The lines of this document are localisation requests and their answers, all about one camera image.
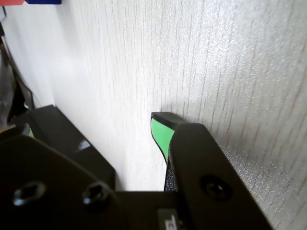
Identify black cardboard box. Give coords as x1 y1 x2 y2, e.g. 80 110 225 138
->
13 110 80 166

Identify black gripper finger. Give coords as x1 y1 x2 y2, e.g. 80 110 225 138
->
0 123 118 230

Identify blue cube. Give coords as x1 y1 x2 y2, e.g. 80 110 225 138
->
24 0 63 5

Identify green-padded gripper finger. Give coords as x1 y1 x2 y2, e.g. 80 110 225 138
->
150 111 274 230

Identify red cube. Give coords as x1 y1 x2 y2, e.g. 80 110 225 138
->
0 0 26 6

